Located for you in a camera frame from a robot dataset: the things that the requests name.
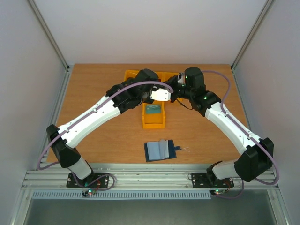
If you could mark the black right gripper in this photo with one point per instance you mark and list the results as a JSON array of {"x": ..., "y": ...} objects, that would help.
[{"x": 173, "y": 82}]

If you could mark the blue card holder wallet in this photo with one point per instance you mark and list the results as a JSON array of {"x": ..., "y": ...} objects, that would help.
[{"x": 160, "y": 150}]

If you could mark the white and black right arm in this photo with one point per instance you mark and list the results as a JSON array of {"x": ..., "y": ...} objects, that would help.
[{"x": 256, "y": 154}]

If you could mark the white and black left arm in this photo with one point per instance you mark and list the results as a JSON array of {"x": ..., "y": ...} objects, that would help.
[{"x": 63, "y": 140}]

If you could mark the teal credit card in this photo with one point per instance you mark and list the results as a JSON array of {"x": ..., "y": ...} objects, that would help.
[{"x": 153, "y": 109}]

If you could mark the orange bin back right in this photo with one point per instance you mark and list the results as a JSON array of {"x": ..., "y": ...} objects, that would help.
[{"x": 167, "y": 75}]

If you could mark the orange bin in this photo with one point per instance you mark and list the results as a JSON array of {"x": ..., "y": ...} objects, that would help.
[
  {"x": 153, "y": 121},
  {"x": 130, "y": 74},
  {"x": 167, "y": 75},
  {"x": 161, "y": 76}
]

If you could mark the orange bin back middle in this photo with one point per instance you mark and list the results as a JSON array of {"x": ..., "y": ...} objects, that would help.
[{"x": 161, "y": 76}]

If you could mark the orange bin front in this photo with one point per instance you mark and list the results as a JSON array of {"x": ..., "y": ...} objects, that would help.
[{"x": 153, "y": 121}]

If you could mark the orange bin back left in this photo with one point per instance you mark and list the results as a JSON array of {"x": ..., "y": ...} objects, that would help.
[{"x": 130, "y": 74}]

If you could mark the left controller board with LEDs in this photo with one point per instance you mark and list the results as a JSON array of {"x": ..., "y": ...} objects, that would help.
[{"x": 88, "y": 193}]

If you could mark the controller board with leds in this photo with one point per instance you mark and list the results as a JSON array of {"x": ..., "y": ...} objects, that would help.
[
  {"x": 218, "y": 192},
  {"x": 88, "y": 193}
]

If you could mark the right controller board with LEDs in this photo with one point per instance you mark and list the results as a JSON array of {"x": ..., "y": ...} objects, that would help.
[{"x": 218, "y": 192}]

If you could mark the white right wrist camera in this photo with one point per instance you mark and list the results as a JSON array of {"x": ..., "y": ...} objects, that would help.
[{"x": 181, "y": 78}]

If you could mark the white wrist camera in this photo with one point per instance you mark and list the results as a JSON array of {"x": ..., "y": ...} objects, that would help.
[
  {"x": 160, "y": 95},
  {"x": 181, "y": 78}
]

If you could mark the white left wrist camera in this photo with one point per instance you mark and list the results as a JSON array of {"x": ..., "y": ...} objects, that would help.
[{"x": 160, "y": 95}]

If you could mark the aluminium rail frame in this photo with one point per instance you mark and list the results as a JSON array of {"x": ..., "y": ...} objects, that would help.
[{"x": 128, "y": 176}]

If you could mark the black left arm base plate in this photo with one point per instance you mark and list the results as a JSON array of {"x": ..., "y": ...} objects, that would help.
[{"x": 94, "y": 180}]

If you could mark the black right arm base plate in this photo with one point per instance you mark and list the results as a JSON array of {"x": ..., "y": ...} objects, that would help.
[{"x": 199, "y": 180}]

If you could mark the grey slotted cable duct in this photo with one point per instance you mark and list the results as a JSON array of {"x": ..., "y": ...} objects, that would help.
[{"x": 125, "y": 195}]

